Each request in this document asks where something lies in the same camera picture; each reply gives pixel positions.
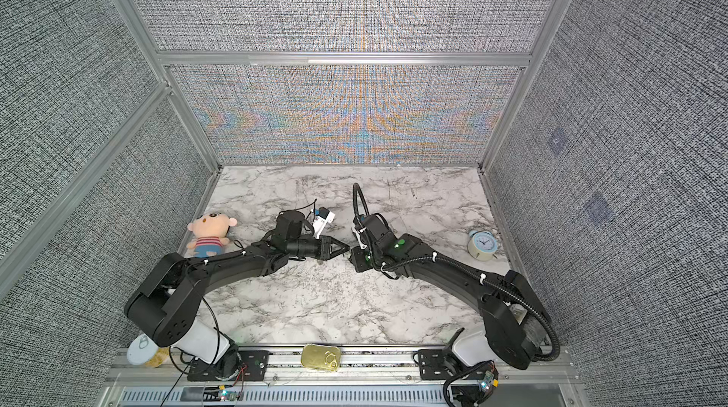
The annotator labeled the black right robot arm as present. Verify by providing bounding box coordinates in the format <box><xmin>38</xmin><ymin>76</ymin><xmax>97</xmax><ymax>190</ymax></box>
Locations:
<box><xmin>352</xmin><ymin>214</ymin><xmax>561</xmax><ymax>370</ymax></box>

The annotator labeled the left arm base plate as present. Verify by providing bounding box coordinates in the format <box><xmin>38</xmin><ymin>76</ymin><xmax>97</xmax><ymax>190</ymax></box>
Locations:
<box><xmin>187</xmin><ymin>349</ymin><xmax>270</xmax><ymax>384</ymax></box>

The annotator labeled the plush doll toy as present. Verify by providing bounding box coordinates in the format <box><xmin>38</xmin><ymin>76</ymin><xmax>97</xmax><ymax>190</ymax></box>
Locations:
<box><xmin>187</xmin><ymin>213</ymin><xmax>238</xmax><ymax>258</ymax></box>

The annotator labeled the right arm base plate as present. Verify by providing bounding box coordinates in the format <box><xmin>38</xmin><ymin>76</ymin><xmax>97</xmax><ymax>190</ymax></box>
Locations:
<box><xmin>413</xmin><ymin>348</ymin><xmax>471</xmax><ymax>380</ymax></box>

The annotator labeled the gold sardine tin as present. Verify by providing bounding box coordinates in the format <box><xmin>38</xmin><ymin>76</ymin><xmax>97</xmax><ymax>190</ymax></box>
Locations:
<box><xmin>301</xmin><ymin>344</ymin><xmax>342</xmax><ymax>372</ymax></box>

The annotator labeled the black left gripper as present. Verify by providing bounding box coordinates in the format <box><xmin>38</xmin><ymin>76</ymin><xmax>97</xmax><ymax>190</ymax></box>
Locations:
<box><xmin>288</xmin><ymin>235</ymin><xmax>351</xmax><ymax>261</ymax></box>

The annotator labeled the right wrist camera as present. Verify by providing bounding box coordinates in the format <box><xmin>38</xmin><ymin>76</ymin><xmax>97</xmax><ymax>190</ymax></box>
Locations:
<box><xmin>352</xmin><ymin>226</ymin><xmax>368</xmax><ymax>250</ymax></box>

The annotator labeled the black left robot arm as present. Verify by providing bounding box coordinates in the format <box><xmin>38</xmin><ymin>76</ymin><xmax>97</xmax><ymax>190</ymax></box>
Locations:
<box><xmin>124</xmin><ymin>210</ymin><xmax>350</xmax><ymax>382</ymax></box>

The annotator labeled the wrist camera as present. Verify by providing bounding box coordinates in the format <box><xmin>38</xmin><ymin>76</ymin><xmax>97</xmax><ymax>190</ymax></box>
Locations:
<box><xmin>313</xmin><ymin>207</ymin><xmax>336</xmax><ymax>240</ymax></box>
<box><xmin>352</xmin><ymin>226</ymin><xmax>368</xmax><ymax>250</ymax></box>

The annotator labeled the light blue alarm clock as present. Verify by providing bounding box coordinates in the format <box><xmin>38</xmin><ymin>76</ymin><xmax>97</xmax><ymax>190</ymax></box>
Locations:
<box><xmin>468</xmin><ymin>231</ymin><xmax>499</xmax><ymax>261</ymax></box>

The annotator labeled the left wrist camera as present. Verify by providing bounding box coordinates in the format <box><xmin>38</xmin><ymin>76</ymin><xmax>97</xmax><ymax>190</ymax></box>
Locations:
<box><xmin>313</xmin><ymin>207</ymin><xmax>336</xmax><ymax>240</ymax></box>

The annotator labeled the aluminium front rail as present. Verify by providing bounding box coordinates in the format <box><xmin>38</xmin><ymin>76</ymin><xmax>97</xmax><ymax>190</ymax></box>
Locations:
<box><xmin>102</xmin><ymin>344</ymin><xmax>585</xmax><ymax>388</ymax></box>

